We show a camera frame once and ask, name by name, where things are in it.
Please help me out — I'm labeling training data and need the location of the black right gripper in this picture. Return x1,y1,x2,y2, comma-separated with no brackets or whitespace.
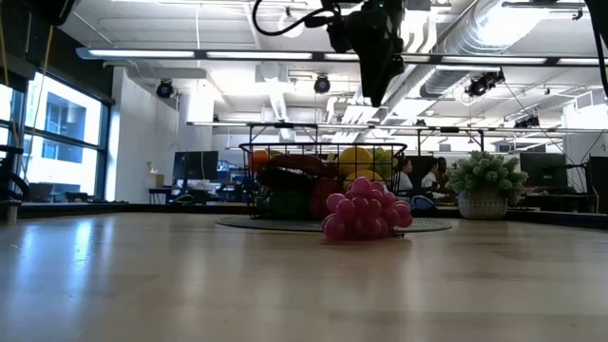
327,0,406,108

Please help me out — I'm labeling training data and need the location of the yellow lemon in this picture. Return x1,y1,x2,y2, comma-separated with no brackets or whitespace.
337,146,375,178
342,169,387,191

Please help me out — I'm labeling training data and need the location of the dark red chili pepper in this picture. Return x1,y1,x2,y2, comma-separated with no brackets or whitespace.
269,154,330,178

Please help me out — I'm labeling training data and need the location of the red bell pepper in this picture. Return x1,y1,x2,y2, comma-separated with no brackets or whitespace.
309,178,344,220

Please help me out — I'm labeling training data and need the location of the magenta grape bunch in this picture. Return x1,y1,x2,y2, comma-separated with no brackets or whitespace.
321,176,414,242

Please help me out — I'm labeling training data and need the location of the person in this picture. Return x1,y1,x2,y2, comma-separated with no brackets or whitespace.
396,158,414,196
436,156,450,189
421,159,441,191

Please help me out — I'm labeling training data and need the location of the blue bag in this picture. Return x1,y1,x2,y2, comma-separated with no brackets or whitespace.
408,194,436,210

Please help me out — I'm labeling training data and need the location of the potted green plant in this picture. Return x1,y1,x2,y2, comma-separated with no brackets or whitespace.
446,150,529,220

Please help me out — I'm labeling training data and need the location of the grey round woven placemat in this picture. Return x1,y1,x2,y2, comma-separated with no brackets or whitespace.
216,214,453,234

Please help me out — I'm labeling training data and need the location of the black computer monitor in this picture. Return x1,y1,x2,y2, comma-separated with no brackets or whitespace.
519,151,570,189
587,155,608,215
172,150,219,181

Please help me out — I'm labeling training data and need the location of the long ceiling light bar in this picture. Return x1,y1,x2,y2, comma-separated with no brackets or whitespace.
75,47,608,67

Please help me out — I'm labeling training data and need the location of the black chair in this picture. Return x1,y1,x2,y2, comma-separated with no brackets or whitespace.
0,144,30,203

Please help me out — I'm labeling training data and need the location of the black ceiling spot camera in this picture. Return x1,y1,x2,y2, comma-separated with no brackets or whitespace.
155,78,175,100
313,73,332,95

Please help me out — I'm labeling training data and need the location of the black wire basket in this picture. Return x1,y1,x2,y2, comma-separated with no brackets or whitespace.
238,141,409,222

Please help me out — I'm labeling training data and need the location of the black background rig frame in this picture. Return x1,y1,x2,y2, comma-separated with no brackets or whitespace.
416,125,486,154
246,122,320,143

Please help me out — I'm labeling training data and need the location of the black ceiling camera cluster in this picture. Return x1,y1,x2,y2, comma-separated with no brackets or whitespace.
464,69,506,99

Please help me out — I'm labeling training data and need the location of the silver ventilation duct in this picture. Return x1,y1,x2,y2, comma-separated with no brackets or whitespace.
420,0,547,99

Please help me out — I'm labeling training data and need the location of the white ring light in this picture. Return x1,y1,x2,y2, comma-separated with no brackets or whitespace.
276,9,305,39

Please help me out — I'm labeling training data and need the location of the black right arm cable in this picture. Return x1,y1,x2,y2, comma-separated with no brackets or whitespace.
251,0,333,38

